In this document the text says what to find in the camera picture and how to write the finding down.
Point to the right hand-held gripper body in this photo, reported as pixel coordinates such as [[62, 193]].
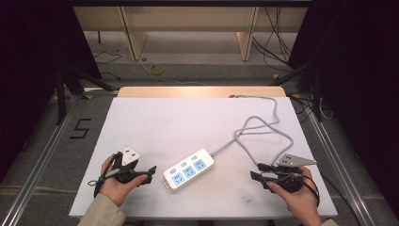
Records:
[[290, 180]]

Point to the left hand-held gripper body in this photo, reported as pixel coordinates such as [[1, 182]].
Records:
[[128, 157]]

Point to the person's right hand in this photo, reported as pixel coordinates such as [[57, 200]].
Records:
[[299, 201]]

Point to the person's left hand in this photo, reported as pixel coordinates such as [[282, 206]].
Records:
[[114, 188]]

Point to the white power strip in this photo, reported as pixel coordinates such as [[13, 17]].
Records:
[[189, 169]]

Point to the white table board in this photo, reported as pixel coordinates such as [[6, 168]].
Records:
[[172, 125]]

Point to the black metal stand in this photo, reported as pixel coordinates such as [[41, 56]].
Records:
[[61, 94], [316, 94]]

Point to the yellow tape roll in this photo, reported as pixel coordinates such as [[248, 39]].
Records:
[[156, 69]]

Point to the black curtain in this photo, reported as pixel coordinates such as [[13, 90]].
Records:
[[31, 62], [360, 78]]

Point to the beige wooden bench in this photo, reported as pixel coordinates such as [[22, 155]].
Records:
[[188, 19]]

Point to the aluminium floor rail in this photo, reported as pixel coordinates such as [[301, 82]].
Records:
[[342, 169], [40, 160]]

